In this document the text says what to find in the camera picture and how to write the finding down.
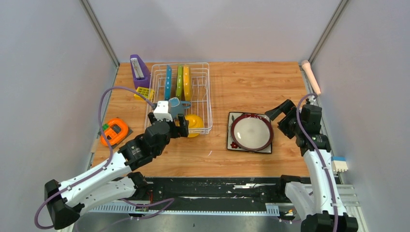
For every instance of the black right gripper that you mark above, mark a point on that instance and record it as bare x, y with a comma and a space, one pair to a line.
285, 108

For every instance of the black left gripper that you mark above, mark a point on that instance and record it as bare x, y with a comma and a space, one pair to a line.
183, 127

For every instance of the round red rimmed plate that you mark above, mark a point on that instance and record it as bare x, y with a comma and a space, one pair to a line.
252, 132

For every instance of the yellow polka dot plate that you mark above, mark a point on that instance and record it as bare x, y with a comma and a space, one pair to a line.
187, 83

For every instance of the square floral plate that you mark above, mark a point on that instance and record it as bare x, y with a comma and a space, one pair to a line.
231, 145

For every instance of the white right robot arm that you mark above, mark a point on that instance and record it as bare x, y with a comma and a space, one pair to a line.
322, 210

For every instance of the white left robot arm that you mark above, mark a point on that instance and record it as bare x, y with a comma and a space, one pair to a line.
113, 179

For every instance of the teal floral mug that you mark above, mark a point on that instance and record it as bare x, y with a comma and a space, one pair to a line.
177, 106

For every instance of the yellow ribbed bowl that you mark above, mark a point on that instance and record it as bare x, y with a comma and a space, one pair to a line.
195, 125

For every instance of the yellow green toy block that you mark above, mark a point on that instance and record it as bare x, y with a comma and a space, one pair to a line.
148, 93

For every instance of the green polka dot plate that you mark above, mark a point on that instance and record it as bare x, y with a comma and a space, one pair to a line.
179, 82

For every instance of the blue polka dot plate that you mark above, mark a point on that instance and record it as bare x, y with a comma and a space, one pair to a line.
168, 83

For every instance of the purple metronome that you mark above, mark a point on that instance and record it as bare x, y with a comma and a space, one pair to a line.
140, 72

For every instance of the white blue toy block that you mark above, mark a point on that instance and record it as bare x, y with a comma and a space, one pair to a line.
339, 164

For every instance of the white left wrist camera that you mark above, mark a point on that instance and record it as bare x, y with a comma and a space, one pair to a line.
162, 111

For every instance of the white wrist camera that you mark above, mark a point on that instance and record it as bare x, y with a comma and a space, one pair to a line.
162, 111
312, 100

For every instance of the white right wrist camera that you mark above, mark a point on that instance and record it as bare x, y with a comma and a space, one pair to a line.
312, 100

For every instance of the white wire dish rack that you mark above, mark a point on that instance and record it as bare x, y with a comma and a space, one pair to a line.
201, 101

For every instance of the beige cylinder handle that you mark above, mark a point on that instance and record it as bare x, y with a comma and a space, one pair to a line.
306, 66

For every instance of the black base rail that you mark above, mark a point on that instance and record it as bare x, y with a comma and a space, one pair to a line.
206, 196

